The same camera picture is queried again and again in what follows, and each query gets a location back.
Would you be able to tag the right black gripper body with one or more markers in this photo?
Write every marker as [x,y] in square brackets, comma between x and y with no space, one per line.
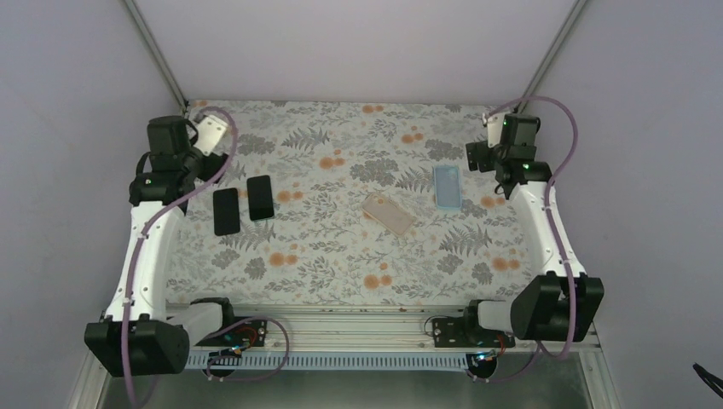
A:
[476,152]

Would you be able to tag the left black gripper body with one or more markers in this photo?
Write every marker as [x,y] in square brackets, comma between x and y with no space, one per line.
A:
[213,166]

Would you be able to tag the phone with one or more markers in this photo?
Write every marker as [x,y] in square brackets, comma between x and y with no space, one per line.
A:
[226,211]

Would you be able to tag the light blue phone case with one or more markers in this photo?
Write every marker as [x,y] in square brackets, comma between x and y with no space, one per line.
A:
[447,186]

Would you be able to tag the blue-green smartphone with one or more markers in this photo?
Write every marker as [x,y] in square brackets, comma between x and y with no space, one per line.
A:
[260,198]

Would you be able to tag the beige phone case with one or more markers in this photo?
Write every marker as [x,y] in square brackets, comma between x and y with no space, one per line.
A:
[387,213]

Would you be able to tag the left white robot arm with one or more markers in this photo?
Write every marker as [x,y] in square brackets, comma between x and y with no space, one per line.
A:
[135,336]

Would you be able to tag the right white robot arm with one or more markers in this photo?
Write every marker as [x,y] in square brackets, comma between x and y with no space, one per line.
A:
[560,301]

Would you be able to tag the floral patterned table mat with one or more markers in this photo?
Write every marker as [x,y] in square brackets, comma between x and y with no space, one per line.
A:
[320,248]

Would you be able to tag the black object at corner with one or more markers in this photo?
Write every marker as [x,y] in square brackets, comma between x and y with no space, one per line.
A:
[709,379]

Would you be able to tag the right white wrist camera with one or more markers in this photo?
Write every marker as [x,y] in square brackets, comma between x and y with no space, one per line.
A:
[494,125]

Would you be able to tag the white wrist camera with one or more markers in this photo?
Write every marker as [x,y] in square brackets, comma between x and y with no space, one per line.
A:
[211,129]
[494,125]

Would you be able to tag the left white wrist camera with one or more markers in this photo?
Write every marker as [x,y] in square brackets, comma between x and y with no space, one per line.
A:
[211,129]

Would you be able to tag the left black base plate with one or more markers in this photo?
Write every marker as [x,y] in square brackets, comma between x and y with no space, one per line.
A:
[236,342]

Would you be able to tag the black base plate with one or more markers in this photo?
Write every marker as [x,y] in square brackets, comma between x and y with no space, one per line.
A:
[453,332]
[236,342]

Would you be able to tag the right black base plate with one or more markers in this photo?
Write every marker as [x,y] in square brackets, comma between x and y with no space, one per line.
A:
[453,332]

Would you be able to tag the aluminium mounting rail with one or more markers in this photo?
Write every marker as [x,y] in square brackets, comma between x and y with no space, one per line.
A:
[367,329]

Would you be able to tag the perforated cable duct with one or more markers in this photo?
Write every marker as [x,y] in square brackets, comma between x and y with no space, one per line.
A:
[344,361]

